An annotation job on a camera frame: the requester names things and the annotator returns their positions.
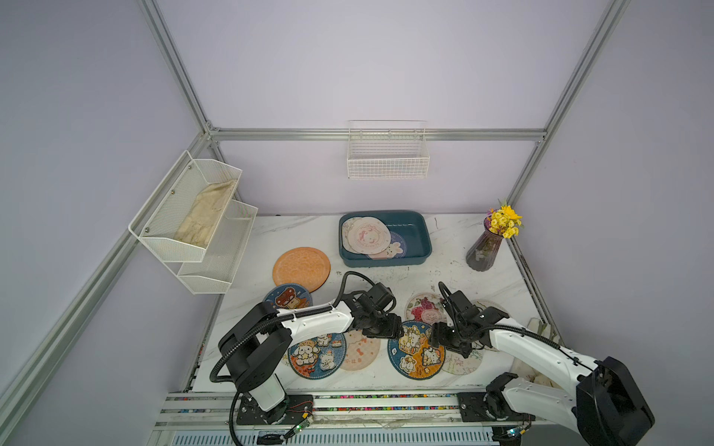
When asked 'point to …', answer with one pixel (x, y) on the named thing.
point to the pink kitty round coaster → (368, 235)
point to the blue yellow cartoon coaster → (414, 356)
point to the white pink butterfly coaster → (455, 363)
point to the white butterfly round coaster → (346, 234)
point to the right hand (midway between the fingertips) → (432, 345)
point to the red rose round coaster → (426, 308)
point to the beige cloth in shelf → (196, 226)
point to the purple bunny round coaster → (397, 248)
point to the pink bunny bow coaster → (361, 351)
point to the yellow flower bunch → (506, 222)
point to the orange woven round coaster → (301, 266)
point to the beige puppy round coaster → (482, 305)
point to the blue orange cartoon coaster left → (320, 358)
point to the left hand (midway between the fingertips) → (395, 336)
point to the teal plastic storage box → (415, 226)
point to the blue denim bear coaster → (288, 295)
